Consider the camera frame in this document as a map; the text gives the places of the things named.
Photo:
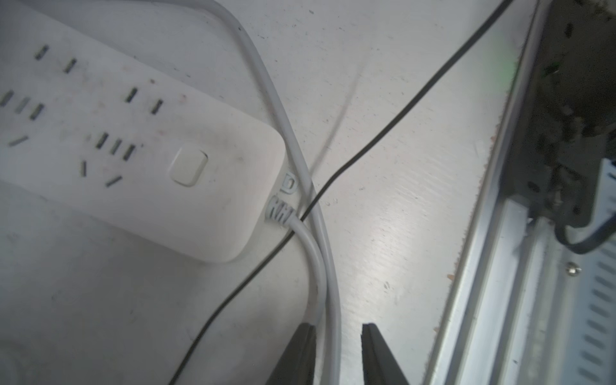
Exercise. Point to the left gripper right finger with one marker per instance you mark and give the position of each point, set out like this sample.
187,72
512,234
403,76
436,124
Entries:
379,364

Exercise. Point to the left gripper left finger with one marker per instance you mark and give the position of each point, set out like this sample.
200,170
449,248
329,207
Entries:
297,363

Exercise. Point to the white power strip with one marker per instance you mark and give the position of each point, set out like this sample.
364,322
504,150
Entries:
94,129

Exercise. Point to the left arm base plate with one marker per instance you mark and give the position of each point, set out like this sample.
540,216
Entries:
567,121

